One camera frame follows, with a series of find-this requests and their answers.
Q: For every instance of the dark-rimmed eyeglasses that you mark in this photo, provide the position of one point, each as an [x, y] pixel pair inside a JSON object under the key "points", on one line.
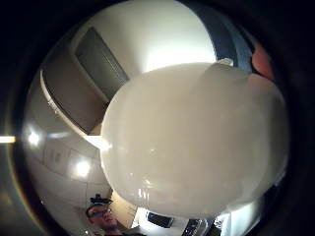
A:
{"points": [[100, 213]]}

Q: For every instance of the dark grey rectangular ceiling panel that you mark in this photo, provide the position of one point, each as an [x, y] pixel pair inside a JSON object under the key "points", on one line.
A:
{"points": [[100, 64]]}

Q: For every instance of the dark monitor screen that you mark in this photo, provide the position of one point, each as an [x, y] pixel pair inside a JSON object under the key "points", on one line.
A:
{"points": [[160, 219]]}

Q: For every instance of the blue-grey curtain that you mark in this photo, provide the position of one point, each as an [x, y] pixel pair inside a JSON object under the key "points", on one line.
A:
{"points": [[226, 36]]}

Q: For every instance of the black head-mounted device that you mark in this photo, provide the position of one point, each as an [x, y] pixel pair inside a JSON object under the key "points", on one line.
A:
{"points": [[99, 199]]}

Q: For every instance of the red-orange rounded object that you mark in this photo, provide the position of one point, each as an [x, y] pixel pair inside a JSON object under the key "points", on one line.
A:
{"points": [[262, 62]]}

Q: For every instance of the white glossy round bowl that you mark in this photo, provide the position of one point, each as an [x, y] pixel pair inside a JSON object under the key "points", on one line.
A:
{"points": [[193, 141]]}

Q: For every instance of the light wooden cabinet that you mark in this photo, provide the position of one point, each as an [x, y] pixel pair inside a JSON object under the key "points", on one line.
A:
{"points": [[124, 211]]}

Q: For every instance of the round ceiling spot lamp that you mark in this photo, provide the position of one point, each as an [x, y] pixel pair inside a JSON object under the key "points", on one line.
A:
{"points": [[82, 168], [33, 138]]}

